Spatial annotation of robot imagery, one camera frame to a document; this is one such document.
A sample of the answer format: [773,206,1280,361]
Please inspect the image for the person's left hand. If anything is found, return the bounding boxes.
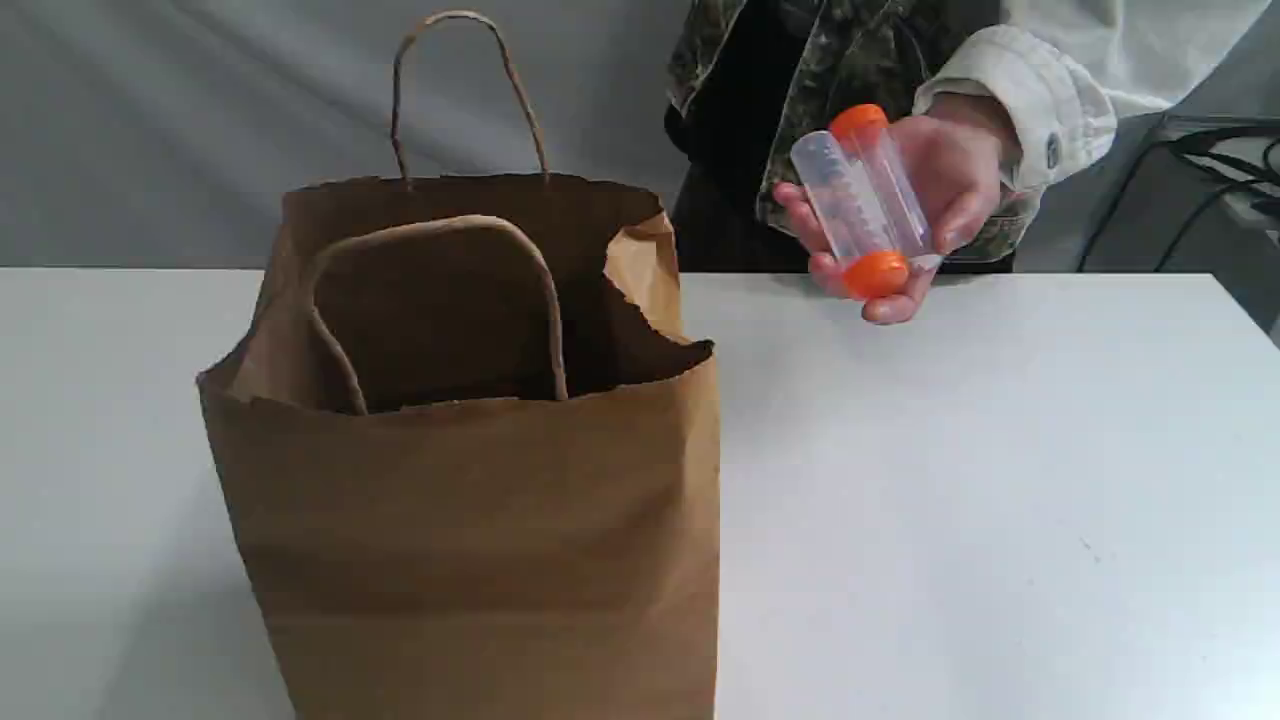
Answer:
[773,94,1021,325]

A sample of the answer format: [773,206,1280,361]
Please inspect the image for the clear tube orange cap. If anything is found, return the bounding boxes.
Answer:
[829,104,934,260]
[790,131,911,301]

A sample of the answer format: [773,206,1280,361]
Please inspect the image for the clear tube orange cap front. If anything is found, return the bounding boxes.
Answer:
[790,131,911,301]

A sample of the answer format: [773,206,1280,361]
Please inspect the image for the brown paper bag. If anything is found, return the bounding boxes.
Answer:
[197,10,721,719]

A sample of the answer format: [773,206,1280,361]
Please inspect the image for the person's left forearm white sleeve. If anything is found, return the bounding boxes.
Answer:
[914,1,1267,192]

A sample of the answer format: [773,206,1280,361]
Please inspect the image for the person's torso camouflage vest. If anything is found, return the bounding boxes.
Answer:
[664,1,1000,273]

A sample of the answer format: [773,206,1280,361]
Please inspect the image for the black cables at right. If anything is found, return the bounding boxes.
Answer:
[1076,118,1280,273]

